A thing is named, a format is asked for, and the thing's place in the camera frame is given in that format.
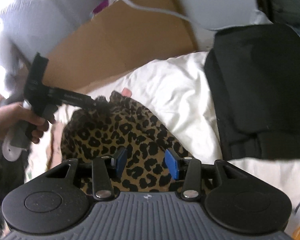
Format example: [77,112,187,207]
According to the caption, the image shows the white cable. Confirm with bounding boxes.
[94,0,258,32]

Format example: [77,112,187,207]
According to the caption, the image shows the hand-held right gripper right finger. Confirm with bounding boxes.
[165,149,248,202]

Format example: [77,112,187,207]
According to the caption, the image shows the folded black garment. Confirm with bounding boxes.
[204,24,300,160]

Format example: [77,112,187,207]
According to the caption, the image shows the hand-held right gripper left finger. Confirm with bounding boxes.
[45,147,128,201]

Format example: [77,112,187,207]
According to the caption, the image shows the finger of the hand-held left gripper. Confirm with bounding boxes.
[50,87,97,109]

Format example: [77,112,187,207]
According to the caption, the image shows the brown cardboard sheet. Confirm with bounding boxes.
[20,0,198,95]

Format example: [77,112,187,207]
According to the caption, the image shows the leopard print garment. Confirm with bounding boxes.
[60,91,198,198]

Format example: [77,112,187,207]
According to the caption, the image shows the grey upright panel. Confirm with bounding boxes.
[0,0,103,80]

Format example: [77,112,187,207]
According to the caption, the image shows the person's left hand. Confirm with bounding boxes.
[0,102,57,144]

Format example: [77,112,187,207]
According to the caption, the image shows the white bear print bedsheet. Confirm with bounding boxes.
[25,51,300,230]

